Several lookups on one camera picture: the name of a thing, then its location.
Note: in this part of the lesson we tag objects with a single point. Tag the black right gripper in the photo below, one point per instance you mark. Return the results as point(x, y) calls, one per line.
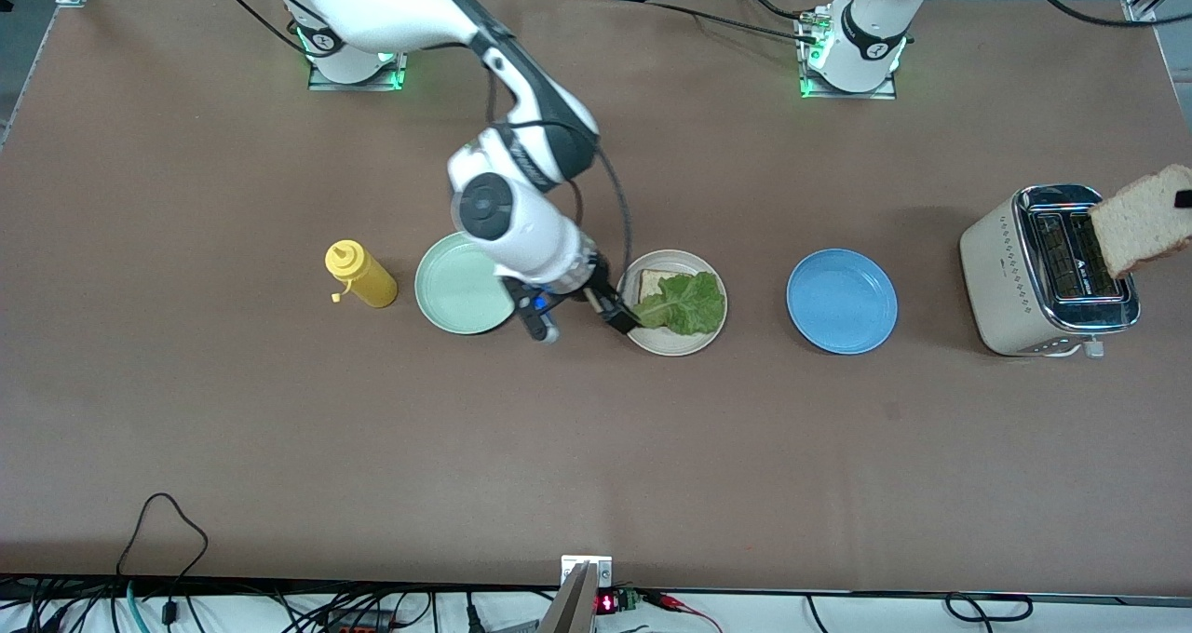
point(599, 292)

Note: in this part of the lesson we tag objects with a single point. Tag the brown crust bread slice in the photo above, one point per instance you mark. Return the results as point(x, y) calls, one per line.
point(1141, 223)
point(652, 284)

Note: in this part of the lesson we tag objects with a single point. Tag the green lettuce leaf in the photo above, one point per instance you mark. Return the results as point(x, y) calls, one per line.
point(689, 303)

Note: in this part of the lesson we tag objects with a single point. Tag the yellow squeeze bottle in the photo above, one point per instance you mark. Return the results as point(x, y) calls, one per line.
point(368, 279)

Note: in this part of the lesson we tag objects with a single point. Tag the beige plate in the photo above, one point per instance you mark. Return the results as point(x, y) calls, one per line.
point(689, 344)

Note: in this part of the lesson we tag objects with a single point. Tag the mint green plate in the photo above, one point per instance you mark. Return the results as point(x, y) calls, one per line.
point(456, 289)

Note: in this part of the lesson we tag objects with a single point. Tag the blue plate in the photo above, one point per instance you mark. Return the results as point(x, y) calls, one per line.
point(843, 301)

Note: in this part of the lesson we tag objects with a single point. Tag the beige chrome toaster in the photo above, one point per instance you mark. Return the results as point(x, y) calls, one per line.
point(1001, 279)

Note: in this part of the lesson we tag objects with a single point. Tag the red LED display module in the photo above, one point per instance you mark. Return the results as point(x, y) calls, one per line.
point(616, 602)

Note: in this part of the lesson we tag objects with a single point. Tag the red clip lead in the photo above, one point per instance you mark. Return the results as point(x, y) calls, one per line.
point(670, 601)

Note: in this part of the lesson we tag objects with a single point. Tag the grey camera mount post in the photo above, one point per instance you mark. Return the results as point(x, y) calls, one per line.
point(573, 605)

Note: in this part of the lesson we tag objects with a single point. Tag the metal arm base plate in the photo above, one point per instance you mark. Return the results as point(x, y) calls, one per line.
point(852, 95)
point(402, 74)

